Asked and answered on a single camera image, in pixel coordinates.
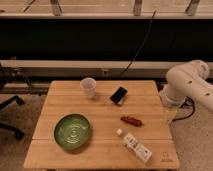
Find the white plastic cup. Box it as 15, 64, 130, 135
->
80, 77, 96, 99

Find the green ceramic bowl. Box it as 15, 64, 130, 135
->
54, 114, 91, 150

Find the clear bottle with white label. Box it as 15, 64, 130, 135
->
116, 129, 152, 163

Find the black smartphone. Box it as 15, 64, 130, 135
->
110, 87, 127, 104

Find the brown chocolate bar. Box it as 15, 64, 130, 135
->
120, 116, 142, 127

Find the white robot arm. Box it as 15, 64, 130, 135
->
159, 60, 213, 112

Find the black office chair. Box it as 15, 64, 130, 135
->
0, 64, 26, 141

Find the black floor cable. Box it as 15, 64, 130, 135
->
172, 97, 196, 122

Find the black hanging cable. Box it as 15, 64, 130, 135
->
119, 9, 157, 77

